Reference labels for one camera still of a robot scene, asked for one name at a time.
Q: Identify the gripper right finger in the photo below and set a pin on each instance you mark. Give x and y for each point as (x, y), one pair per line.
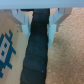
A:
(52, 30)

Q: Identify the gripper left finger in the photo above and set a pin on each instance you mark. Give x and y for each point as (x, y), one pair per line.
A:
(26, 23)

